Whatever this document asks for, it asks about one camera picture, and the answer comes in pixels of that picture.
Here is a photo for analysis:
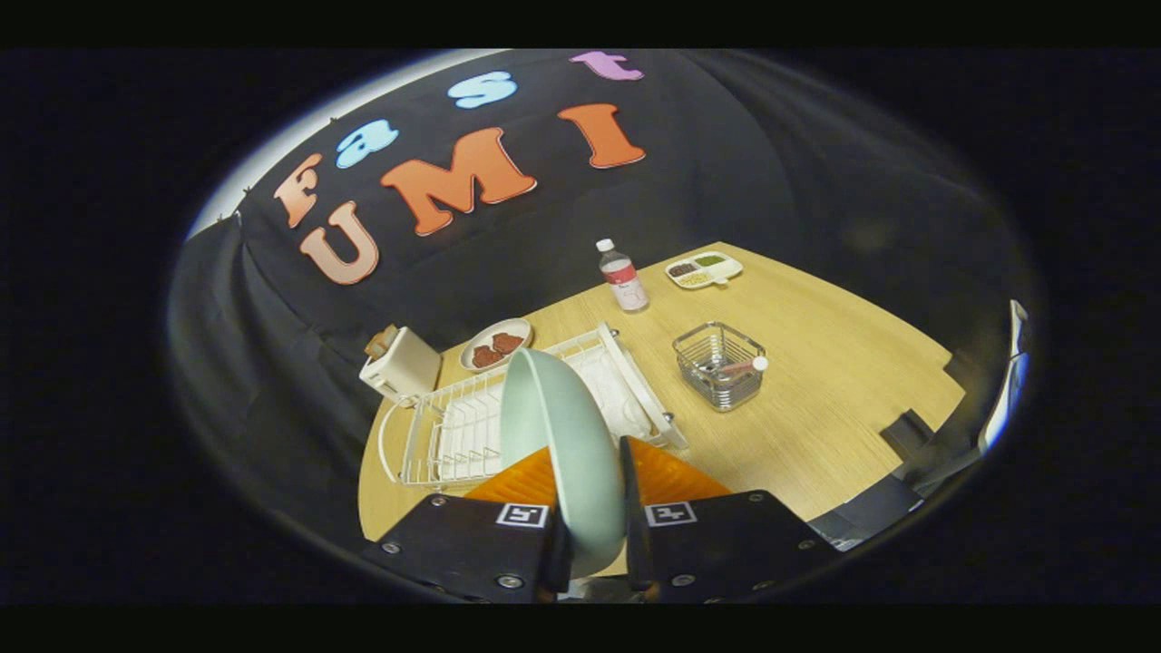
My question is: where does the pale green plate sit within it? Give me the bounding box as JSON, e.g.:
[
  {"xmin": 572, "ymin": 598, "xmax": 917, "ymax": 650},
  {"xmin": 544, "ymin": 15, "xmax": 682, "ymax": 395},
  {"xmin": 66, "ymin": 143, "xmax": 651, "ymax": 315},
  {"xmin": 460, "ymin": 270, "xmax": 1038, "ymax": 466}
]
[{"xmin": 500, "ymin": 347, "xmax": 627, "ymax": 580}]

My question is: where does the white divided snack tray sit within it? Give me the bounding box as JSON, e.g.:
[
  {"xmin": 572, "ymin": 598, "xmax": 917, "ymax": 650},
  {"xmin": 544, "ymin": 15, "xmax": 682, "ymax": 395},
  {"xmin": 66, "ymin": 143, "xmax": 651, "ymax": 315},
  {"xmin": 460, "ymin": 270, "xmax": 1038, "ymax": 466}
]
[{"xmin": 665, "ymin": 251, "xmax": 744, "ymax": 290}]

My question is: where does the beige oval plate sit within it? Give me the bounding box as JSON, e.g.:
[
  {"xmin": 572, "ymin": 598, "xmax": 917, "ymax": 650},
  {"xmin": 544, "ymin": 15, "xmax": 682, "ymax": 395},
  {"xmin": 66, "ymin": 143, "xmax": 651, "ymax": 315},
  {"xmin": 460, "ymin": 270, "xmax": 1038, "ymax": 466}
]
[{"xmin": 459, "ymin": 317, "xmax": 533, "ymax": 373}]

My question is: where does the white panel with blue edge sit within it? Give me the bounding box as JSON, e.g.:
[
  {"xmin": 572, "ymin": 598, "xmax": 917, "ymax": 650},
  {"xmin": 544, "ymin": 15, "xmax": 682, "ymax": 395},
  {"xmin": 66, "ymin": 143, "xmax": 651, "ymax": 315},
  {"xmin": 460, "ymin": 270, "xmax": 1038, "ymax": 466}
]
[{"xmin": 978, "ymin": 299, "xmax": 1032, "ymax": 456}]

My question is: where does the white toaster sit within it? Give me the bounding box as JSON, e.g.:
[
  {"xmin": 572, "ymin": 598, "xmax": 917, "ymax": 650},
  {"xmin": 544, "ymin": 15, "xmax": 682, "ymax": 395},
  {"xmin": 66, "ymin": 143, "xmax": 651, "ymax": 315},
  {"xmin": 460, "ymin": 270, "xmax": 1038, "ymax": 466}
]
[{"xmin": 359, "ymin": 326, "xmax": 443, "ymax": 404}]

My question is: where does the clear water bottle red label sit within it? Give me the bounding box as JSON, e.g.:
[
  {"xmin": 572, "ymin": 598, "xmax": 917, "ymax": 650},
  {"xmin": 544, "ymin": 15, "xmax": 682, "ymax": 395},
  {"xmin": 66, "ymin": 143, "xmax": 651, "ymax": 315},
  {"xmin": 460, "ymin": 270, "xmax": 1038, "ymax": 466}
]
[{"xmin": 596, "ymin": 239, "xmax": 650, "ymax": 314}]

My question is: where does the white-tipped spoon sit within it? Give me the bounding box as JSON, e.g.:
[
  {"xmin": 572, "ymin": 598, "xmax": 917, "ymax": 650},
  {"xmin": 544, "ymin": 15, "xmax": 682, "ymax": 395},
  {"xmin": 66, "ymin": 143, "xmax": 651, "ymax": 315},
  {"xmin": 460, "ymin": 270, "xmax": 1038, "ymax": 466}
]
[{"xmin": 703, "ymin": 355, "xmax": 770, "ymax": 381}]

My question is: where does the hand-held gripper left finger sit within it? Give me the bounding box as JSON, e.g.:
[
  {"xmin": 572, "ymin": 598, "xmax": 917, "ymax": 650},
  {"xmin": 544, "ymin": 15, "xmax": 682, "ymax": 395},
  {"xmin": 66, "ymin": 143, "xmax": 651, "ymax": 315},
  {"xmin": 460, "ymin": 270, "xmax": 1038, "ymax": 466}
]
[{"xmin": 363, "ymin": 444, "xmax": 574, "ymax": 604}]

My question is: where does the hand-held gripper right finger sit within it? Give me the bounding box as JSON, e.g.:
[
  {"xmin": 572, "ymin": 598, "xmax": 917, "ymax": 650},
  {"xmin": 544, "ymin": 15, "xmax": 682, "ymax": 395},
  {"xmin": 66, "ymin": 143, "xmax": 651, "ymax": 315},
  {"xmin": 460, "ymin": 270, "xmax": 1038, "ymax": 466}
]
[{"xmin": 620, "ymin": 435, "xmax": 844, "ymax": 604}]

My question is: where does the black backdrop cloth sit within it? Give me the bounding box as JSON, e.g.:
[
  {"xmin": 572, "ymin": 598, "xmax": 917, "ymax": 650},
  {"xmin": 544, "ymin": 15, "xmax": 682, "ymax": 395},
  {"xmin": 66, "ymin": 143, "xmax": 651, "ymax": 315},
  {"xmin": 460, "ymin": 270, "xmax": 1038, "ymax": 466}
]
[{"xmin": 168, "ymin": 50, "xmax": 1035, "ymax": 545}]

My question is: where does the black table clamp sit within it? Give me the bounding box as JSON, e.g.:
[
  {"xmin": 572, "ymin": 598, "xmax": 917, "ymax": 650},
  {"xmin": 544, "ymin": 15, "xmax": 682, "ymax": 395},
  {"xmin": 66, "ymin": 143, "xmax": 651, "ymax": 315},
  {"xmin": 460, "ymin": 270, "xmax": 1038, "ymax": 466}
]
[{"xmin": 880, "ymin": 410, "xmax": 935, "ymax": 461}]

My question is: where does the dark grey flat object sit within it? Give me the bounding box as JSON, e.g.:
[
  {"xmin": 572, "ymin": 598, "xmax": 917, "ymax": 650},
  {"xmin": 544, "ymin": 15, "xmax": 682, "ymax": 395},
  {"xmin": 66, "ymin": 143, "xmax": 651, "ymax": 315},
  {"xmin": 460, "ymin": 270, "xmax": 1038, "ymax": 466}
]
[{"xmin": 807, "ymin": 476, "xmax": 928, "ymax": 552}]

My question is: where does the white wire dish rack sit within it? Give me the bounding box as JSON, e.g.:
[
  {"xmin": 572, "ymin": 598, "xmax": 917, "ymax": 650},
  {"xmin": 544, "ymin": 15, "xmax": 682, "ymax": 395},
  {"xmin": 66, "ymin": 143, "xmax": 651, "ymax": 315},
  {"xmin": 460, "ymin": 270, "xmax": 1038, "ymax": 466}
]
[{"xmin": 377, "ymin": 322, "xmax": 690, "ymax": 488}]

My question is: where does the clear square wire basket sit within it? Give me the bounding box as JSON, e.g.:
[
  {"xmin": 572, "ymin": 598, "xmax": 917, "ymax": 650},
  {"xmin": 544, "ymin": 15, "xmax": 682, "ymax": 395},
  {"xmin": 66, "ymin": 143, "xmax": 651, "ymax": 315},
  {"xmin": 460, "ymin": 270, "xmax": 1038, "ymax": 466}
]
[{"xmin": 672, "ymin": 321, "xmax": 768, "ymax": 413}]

